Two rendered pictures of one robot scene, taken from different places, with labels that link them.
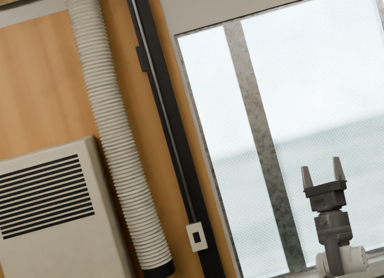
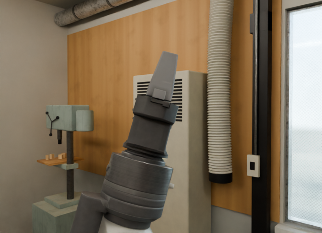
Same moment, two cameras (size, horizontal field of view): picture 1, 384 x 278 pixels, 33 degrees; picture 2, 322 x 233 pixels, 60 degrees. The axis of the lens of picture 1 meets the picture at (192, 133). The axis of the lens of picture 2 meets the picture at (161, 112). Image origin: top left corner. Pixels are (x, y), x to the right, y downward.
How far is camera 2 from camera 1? 152 cm
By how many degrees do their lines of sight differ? 40
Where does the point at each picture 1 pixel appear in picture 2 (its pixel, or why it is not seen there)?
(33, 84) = (187, 35)
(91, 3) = not seen: outside the picture
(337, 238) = (99, 203)
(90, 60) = (212, 18)
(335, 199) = (132, 132)
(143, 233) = (212, 147)
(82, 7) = not seen: outside the picture
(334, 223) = (113, 174)
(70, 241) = not seen: hidden behind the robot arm
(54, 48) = (203, 14)
